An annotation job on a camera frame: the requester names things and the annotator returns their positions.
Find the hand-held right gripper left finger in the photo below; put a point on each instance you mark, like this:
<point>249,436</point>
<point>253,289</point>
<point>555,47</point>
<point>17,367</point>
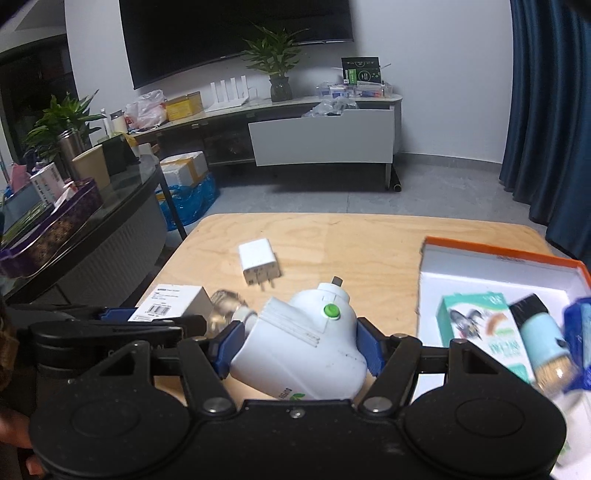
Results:
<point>226,350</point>

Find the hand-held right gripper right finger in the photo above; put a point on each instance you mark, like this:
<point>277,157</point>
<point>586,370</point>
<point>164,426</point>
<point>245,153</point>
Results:
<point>370,346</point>

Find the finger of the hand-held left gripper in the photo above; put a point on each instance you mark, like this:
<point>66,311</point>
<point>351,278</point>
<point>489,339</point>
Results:
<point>115,314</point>
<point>157,330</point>

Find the white labelled box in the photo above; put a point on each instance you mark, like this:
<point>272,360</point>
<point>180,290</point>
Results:
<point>175,300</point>

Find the white mosquito repellent heater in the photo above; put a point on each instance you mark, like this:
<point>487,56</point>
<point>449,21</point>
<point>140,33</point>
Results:
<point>300,350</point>

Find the teal printed carton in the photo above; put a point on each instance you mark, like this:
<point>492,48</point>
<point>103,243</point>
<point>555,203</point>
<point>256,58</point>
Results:
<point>480,332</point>

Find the orange-edged white box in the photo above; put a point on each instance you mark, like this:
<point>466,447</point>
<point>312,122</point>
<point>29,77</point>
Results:
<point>461,277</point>

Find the light blue bottle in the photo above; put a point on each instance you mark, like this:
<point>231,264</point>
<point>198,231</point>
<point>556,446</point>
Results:
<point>540,341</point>

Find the blue tin box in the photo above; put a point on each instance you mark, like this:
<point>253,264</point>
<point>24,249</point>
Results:
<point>579,332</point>

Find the person's left hand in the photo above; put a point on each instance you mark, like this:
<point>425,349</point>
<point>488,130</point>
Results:
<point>18,443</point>

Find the clear liquid bottle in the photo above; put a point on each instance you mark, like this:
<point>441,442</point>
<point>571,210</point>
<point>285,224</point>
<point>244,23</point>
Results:
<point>224,307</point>

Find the round black table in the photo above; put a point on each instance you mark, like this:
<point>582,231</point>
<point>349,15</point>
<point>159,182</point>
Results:
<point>120,240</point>

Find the white charger adapter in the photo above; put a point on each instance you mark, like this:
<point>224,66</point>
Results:
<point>256,261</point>

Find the purple patterned tin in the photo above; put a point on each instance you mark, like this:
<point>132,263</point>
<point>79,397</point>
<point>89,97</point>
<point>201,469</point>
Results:
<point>55,230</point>

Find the blue plastic bag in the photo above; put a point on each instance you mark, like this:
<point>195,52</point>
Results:
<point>189,203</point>

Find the cream cup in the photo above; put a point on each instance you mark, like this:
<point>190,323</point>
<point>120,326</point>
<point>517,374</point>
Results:
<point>92,168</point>

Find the white medicine box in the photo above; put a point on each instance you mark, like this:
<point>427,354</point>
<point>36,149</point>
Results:
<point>48,182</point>

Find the black stand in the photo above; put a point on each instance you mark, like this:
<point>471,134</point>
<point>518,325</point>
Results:
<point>119,154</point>

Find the steel thermos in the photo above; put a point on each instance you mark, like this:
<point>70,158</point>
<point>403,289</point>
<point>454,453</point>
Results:
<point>71,152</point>

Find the white bottles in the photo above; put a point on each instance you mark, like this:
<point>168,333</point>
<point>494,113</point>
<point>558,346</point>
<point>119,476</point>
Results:
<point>115,122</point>

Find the leafy green plant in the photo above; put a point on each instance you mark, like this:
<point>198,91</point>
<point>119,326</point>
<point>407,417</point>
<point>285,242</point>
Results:
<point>60,120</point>

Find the television stand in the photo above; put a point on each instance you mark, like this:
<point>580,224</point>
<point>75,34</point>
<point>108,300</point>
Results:
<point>221,134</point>

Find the white plastic bag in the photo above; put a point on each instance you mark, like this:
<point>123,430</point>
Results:
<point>147,110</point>

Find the white drawer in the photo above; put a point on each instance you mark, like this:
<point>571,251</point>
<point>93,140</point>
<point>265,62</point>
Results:
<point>323,138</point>

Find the yellow box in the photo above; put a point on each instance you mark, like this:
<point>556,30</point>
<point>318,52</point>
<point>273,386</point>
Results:
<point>184,107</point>

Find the clear plastic bags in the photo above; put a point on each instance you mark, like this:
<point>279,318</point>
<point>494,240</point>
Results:
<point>330,108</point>

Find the white router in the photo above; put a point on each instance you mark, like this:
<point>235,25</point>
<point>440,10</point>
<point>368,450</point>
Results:
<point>231,99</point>

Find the clear plastic boxes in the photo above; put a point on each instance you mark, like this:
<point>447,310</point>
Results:
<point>337,91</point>

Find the black and green box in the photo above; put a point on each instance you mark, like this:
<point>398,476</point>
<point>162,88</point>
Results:
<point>361,71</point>

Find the dark blue curtain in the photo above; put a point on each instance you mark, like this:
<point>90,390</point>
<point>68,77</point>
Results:
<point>549,115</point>

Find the potted plant in dark vase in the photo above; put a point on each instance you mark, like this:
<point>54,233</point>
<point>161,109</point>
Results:
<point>277,60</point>

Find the black television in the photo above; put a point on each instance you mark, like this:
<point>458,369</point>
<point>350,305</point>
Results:
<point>231,32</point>

